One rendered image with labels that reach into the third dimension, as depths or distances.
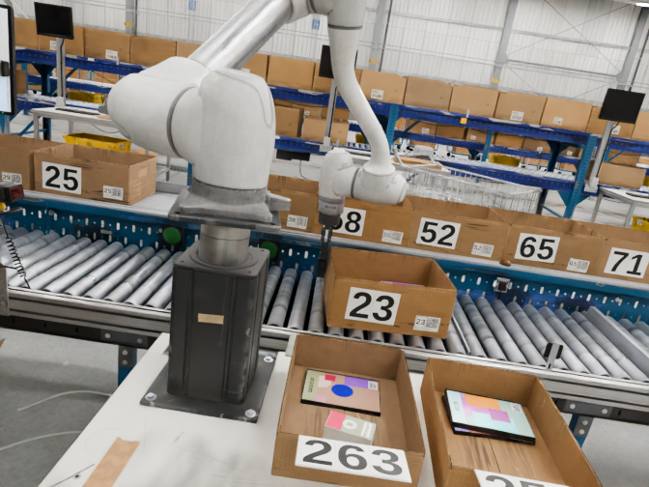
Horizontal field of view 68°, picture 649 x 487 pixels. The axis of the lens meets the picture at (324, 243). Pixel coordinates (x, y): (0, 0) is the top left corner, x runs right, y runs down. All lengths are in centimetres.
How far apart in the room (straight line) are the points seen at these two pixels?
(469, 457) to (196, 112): 91
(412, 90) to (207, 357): 564
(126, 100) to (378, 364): 87
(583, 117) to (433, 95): 192
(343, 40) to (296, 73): 501
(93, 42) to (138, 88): 611
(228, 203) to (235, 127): 15
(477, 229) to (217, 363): 127
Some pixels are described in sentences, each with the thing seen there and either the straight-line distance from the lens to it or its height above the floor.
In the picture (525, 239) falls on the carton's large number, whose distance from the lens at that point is 210.
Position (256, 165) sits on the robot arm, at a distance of 97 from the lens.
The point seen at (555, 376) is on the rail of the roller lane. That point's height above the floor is 74.
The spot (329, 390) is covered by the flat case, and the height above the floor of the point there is 77.
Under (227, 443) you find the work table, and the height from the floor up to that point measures 75.
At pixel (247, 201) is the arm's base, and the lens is 98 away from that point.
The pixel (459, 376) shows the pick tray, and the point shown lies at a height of 81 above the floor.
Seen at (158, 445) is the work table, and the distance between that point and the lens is 108.
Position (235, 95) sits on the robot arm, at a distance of 95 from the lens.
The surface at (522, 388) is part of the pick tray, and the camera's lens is 138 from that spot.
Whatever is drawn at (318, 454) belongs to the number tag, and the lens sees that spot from 91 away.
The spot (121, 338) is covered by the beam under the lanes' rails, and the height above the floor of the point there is 64.
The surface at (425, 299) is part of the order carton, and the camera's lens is 155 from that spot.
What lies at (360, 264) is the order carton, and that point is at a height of 87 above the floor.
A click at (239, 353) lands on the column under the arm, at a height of 89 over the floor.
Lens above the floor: 146
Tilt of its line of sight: 18 degrees down
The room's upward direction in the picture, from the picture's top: 9 degrees clockwise
